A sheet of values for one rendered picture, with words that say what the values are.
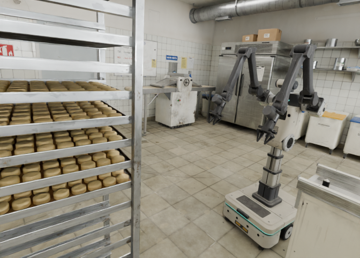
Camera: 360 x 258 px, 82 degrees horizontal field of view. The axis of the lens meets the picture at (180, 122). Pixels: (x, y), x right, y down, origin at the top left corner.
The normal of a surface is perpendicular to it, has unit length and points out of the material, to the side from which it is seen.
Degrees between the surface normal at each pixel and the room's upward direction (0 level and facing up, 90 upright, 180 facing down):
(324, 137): 94
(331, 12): 90
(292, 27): 90
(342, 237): 90
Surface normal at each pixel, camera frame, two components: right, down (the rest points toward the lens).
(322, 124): -0.73, 0.17
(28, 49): 0.67, 0.24
